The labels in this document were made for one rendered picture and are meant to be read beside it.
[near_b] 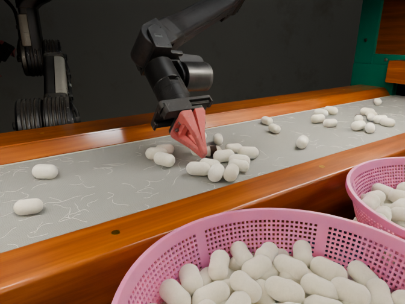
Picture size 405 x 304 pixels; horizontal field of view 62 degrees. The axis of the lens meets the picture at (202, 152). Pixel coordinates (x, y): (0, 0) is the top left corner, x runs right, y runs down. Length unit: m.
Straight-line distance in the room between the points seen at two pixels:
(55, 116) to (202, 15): 0.41
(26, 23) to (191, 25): 0.54
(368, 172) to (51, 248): 0.42
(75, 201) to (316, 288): 0.30
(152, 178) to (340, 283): 0.30
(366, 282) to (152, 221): 0.20
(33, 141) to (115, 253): 0.38
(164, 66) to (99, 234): 0.37
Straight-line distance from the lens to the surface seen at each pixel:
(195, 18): 0.78
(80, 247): 0.33
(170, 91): 0.59
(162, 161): 0.53
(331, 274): 0.34
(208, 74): 0.67
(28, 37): 1.12
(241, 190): 0.41
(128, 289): 0.27
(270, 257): 0.34
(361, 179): 0.52
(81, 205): 0.45
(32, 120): 0.87
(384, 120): 0.88
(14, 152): 0.64
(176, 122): 0.57
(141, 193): 0.46
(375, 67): 1.36
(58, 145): 0.65
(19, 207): 0.45
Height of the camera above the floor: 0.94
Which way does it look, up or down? 20 degrees down
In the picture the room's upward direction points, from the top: straight up
